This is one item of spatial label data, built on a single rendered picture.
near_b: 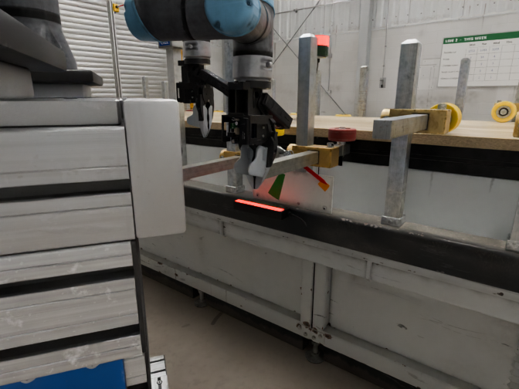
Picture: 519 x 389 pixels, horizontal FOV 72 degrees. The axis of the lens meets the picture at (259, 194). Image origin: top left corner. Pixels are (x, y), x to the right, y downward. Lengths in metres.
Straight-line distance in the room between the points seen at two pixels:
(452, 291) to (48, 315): 0.84
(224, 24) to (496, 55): 7.67
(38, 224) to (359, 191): 1.00
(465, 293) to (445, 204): 0.26
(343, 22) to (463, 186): 8.38
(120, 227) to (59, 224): 0.03
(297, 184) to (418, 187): 0.34
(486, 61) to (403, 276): 7.32
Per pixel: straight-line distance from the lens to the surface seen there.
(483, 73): 8.12
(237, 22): 0.57
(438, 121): 0.83
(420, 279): 0.96
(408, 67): 0.86
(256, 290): 1.57
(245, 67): 0.68
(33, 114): 0.25
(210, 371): 1.50
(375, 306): 1.31
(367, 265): 0.98
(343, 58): 9.14
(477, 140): 1.04
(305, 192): 0.97
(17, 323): 0.28
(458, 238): 0.89
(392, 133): 0.61
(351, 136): 1.06
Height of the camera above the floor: 1.00
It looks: 15 degrees down
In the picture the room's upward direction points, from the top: straight up
